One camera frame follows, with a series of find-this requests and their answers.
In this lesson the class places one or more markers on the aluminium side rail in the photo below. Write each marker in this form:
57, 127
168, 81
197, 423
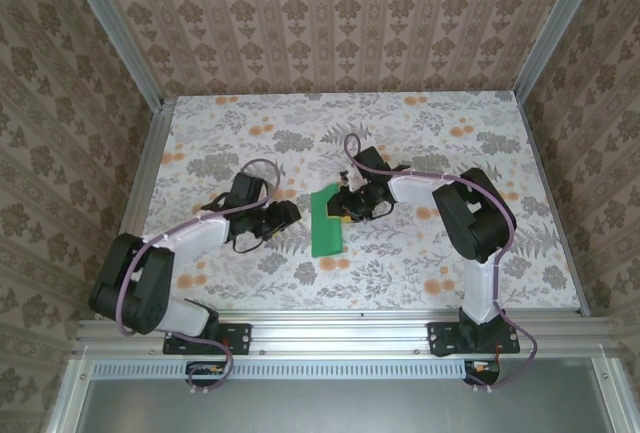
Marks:
551, 203
139, 193

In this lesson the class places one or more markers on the floral table mat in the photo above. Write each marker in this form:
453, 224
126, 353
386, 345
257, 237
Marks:
400, 263

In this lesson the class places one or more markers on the aluminium mounting beam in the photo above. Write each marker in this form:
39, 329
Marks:
340, 335

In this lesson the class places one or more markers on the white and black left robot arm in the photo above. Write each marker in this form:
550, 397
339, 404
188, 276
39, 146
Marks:
190, 238

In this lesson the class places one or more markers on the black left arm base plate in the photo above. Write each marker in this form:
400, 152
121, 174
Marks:
240, 338

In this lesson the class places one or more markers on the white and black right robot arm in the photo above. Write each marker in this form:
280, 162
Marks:
415, 190

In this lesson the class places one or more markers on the grey metal panel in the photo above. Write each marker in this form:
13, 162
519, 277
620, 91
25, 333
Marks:
350, 408

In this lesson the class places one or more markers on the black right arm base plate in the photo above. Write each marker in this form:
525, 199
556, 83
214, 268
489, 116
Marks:
510, 338

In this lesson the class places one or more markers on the green cloth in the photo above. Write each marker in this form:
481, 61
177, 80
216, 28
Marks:
325, 238

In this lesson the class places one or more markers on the aluminium frame post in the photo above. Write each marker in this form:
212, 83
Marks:
117, 28
556, 28

